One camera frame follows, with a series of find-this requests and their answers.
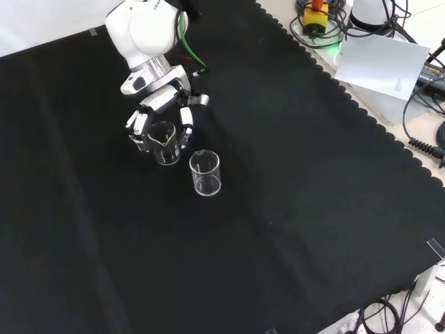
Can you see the yellow emergency stop button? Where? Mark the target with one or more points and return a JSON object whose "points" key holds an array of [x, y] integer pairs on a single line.
{"points": [[315, 16]]}

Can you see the large clear glass beaker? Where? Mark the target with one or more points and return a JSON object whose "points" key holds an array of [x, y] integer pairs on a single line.
{"points": [[205, 173]]}

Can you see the black table cloth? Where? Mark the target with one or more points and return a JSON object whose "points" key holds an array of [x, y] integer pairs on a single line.
{"points": [[215, 195]]}

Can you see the black power adapter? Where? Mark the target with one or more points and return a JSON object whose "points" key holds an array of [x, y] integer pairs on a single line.
{"points": [[432, 78]]}

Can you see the small clear glass beaker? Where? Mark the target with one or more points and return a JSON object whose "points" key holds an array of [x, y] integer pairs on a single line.
{"points": [[164, 143]]}

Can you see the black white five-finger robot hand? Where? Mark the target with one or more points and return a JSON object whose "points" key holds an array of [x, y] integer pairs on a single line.
{"points": [[160, 104]]}

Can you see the pale white board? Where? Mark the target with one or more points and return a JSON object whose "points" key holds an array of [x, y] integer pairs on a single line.
{"points": [[380, 66]]}

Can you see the clear tape strip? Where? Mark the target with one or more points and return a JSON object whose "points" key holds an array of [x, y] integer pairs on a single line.
{"points": [[436, 247], [271, 331], [92, 32]]}

